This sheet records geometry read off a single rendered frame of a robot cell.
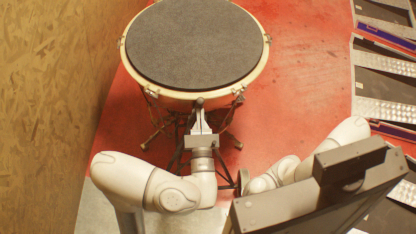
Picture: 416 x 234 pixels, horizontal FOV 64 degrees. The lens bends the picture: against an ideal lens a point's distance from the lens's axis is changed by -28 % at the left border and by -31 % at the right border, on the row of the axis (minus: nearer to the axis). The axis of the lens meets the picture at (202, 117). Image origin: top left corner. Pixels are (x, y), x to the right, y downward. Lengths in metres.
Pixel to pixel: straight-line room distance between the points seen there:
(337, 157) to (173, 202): 0.65
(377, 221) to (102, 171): 1.98
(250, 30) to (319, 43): 1.32
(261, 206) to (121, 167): 0.65
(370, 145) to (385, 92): 2.73
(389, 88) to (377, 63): 0.24
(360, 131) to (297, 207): 0.77
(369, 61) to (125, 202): 2.59
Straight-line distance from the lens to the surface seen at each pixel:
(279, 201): 0.60
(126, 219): 1.36
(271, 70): 3.05
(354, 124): 1.35
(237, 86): 1.94
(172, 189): 1.12
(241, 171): 2.41
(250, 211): 0.59
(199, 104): 1.75
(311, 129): 2.84
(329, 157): 0.55
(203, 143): 1.76
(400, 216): 2.84
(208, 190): 1.71
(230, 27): 2.15
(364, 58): 3.42
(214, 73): 1.95
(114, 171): 1.19
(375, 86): 3.30
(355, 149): 0.57
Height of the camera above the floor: 2.33
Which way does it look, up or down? 57 degrees down
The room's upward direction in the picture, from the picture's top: 4 degrees clockwise
